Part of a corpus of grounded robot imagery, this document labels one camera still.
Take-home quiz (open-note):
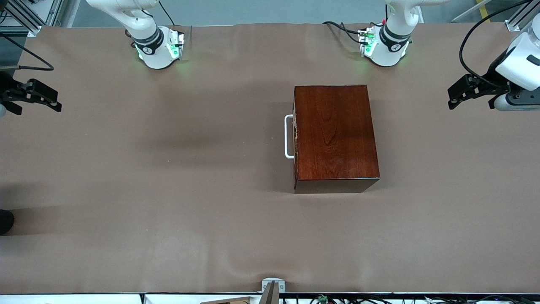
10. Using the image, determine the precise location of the wooden drawer with white handle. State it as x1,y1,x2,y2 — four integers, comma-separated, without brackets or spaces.
284,113,298,160

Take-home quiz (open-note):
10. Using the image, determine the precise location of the yellow floor tape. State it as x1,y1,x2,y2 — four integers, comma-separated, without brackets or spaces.
476,0,491,22

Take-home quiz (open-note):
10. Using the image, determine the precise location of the grey diagonal metal bar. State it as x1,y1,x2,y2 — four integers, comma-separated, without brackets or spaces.
451,0,493,22

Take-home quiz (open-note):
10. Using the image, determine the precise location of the black round object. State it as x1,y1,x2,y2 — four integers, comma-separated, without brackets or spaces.
0,209,15,236

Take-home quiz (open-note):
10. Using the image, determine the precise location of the dark brown wooden cabinet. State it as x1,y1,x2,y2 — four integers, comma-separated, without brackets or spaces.
292,84,381,194

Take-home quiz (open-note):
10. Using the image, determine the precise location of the brown table cloth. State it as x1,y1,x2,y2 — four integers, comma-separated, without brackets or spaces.
0,22,540,295

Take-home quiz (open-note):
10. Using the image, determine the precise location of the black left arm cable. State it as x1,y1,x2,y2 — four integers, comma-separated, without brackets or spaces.
459,0,533,89

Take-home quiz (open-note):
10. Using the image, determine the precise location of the black left base cable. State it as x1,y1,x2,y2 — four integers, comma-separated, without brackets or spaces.
322,20,364,45

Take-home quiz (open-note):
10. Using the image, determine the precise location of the black base cable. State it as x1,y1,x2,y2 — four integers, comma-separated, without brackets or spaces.
157,0,176,27
322,20,364,45

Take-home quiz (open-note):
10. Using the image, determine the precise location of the black right base cable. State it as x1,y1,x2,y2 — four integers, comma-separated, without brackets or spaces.
157,0,176,27

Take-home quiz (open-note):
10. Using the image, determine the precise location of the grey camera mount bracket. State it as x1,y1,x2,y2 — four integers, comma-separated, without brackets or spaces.
259,277,286,304

